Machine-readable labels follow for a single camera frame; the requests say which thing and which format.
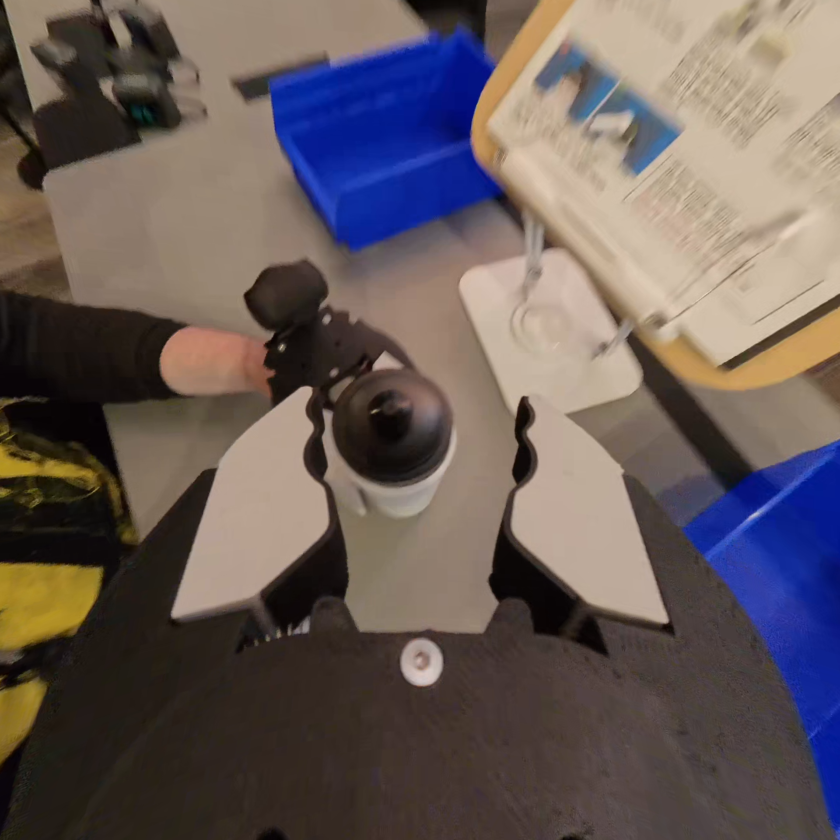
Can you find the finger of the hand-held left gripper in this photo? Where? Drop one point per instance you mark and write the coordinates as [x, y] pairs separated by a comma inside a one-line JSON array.
[[390, 362]]

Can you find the person's left forearm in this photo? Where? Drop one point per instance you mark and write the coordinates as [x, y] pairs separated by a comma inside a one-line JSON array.
[[79, 348]]

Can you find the metal stand bracket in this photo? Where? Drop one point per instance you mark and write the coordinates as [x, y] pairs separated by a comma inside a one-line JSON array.
[[533, 256], [613, 338]]

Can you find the blue plastic bin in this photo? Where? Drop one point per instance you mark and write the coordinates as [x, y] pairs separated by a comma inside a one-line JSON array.
[[394, 184], [774, 590]]

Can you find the white instruction sheet holder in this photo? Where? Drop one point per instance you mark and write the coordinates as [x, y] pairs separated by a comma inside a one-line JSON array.
[[689, 131]]

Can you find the black bottle lid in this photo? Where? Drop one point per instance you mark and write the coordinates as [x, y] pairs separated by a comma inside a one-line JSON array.
[[387, 426]]

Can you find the black equipment pile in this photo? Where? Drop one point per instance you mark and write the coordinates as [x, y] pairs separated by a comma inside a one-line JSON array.
[[85, 124]]

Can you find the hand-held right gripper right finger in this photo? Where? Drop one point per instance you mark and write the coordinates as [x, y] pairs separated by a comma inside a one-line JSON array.
[[584, 531]]

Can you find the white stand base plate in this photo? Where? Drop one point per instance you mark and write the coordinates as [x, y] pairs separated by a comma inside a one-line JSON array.
[[564, 380]]

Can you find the black tape strip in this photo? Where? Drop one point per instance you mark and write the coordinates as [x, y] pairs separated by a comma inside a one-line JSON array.
[[695, 420], [262, 82]]

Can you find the clear round stand foot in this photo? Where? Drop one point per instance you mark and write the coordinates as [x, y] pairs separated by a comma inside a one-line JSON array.
[[541, 328]]

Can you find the person's left hand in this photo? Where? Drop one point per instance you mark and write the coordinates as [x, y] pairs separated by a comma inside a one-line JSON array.
[[223, 361]]

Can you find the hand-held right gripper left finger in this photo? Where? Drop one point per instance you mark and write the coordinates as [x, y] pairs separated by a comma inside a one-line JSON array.
[[262, 525]]

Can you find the white plastic bottle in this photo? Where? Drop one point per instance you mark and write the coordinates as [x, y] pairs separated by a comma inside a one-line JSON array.
[[394, 499]]

